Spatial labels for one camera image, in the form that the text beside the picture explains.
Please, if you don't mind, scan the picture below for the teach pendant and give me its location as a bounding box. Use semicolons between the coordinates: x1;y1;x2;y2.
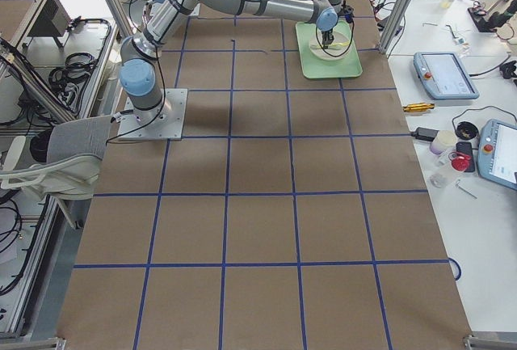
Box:
413;52;479;100
477;119;516;190

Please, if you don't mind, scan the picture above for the black smartphone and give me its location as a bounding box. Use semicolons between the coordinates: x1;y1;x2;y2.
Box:
456;141;476;173

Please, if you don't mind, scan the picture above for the white paper cup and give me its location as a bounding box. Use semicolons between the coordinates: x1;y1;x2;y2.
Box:
430;130;457;155

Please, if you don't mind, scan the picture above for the white round plate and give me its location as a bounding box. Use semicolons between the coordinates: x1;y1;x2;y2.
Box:
309;29;351;61

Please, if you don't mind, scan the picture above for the far teach pendant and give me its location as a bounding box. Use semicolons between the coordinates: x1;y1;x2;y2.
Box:
413;52;479;100

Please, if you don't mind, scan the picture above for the gold metal cylinder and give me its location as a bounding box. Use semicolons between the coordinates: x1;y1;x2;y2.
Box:
402;103;435;113

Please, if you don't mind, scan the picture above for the near teach pendant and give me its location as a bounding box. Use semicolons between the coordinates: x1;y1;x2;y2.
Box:
477;119;516;190

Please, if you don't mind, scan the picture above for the mint green tray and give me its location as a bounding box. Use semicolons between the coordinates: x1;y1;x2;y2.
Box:
296;21;363;79

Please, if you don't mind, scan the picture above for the grey office chair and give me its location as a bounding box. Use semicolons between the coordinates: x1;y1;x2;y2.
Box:
1;116;111;229

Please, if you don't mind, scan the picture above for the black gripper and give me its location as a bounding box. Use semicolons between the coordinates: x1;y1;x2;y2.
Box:
322;29;334;50

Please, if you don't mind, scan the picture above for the aluminium frame post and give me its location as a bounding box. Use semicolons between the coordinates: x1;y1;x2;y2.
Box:
378;0;411;53

